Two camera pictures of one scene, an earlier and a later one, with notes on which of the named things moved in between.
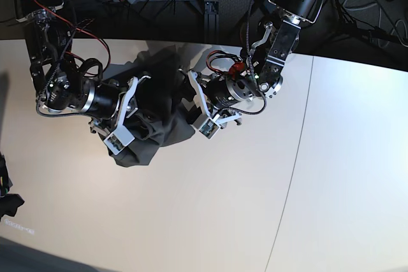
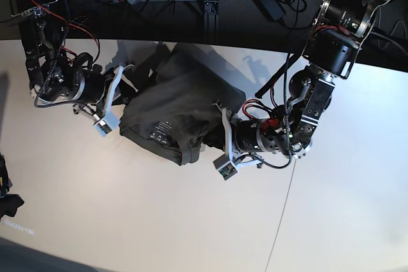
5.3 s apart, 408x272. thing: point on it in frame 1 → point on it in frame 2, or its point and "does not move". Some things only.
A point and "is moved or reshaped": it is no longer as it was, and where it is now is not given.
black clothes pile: [9, 203] does not move
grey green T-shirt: [164, 93] is moved or reshaped
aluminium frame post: [211, 21] does not move
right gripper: [235, 86] → [250, 136]
